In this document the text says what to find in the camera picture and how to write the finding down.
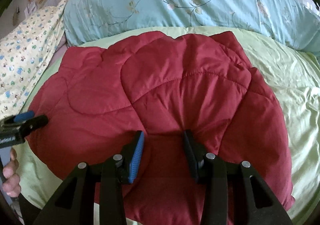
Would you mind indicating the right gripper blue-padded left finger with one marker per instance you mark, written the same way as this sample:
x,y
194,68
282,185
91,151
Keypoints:
x,y
132,154

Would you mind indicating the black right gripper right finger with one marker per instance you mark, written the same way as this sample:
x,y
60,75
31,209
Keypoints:
x,y
210,171

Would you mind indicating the red quilted padded coat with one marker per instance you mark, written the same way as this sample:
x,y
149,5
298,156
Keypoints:
x,y
162,86

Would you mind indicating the person's left hand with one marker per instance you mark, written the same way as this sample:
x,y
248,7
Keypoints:
x,y
12,184

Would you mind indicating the yellow patterned pillow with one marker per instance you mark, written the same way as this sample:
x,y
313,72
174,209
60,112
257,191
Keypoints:
x,y
26,53

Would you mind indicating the pink bed sheet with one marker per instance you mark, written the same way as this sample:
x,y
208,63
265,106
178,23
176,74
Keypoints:
x,y
60,50

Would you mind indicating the light green bed quilt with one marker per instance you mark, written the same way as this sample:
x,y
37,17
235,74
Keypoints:
x,y
294,78

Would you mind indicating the teal floral quilt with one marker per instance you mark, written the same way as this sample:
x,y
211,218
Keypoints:
x,y
286,21

